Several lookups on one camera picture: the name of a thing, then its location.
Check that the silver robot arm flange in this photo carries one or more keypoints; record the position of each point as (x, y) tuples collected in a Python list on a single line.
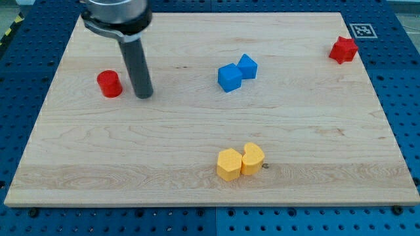
[(122, 20)]

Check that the wooden board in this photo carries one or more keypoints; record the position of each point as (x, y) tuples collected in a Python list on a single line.
[(326, 139)]

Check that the blue cube block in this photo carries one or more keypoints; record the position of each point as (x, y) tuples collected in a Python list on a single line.
[(229, 77)]

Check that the yellow hexagon block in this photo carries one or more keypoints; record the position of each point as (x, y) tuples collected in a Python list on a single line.
[(229, 164)]

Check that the yellow crescent block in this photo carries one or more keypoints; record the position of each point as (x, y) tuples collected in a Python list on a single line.
[(252, 159)]

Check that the blue triangular block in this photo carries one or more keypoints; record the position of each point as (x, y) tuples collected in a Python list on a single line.
[(248, 67)]

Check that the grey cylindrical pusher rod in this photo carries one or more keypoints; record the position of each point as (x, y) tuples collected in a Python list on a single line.
[(135, 62)]

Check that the red cylinder block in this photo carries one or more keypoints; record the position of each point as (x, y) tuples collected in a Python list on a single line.
[(109, 83)]

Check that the red star block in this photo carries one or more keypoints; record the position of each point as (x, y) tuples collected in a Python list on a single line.
[(343, 50)]

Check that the white fiducial marker tag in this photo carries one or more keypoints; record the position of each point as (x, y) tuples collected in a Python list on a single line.
[(363, 31)]

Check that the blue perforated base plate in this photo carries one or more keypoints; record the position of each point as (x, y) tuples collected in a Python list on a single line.
[(28, 66)]

